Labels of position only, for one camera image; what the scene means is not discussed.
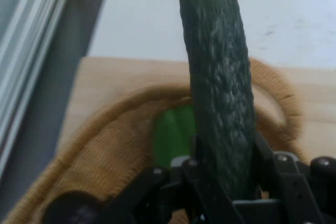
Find wooden cutting board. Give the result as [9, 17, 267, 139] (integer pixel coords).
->
[55, 56, 336, 162]

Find purple onion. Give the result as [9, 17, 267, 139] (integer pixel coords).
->
[43, 190, 106, 224]

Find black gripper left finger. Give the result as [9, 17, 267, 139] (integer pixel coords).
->
[104, 133, 246, 224]

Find dark green cucumber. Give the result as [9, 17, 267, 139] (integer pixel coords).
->
[175, 0, 257, 201]

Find green bell pepper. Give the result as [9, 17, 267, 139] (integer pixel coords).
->
[153, 105, 198, 169]

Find woven wicker basket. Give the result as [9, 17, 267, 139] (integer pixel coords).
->
[2, 57, 306, 224]

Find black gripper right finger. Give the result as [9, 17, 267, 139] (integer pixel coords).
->
[252, 131, 336, 224]

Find aluminium wall rail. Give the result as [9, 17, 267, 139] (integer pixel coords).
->
[0, 0, 79, 175]

